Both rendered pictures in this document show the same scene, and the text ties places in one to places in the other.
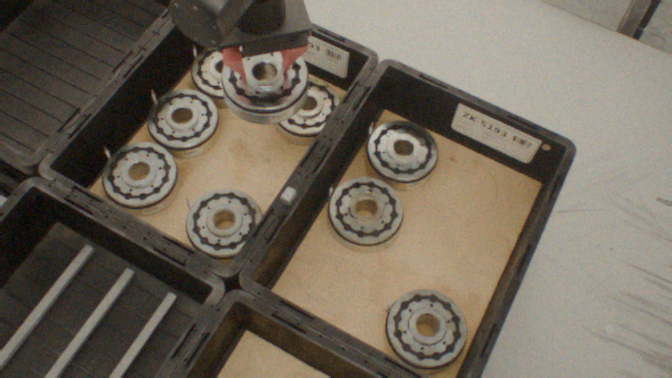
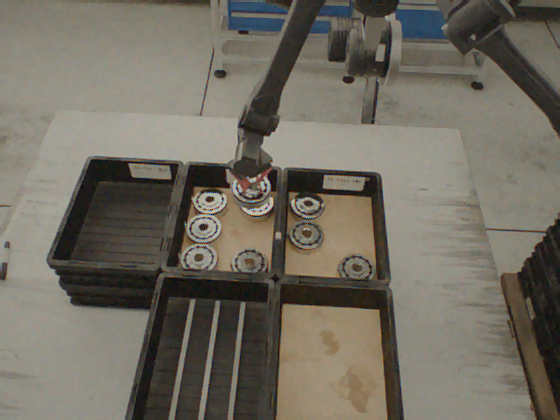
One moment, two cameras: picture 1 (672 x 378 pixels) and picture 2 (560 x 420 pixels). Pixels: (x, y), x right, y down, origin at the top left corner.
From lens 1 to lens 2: 0.69 m
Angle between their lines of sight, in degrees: 16
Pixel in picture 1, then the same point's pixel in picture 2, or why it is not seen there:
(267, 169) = (252, 236)
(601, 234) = (402, 213)
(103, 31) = (136, 206)
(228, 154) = (231, 237)
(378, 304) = (331, 270)
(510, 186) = (358, 203)
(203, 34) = (248, 170)
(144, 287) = (227, 306)
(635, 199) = (409, 193)
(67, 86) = (134, 237)
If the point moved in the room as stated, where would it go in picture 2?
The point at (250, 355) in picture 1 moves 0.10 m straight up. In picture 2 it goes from (290, 312) to (292, 293)
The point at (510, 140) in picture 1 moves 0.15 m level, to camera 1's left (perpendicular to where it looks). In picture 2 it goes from (351, 182) to (306, 194)
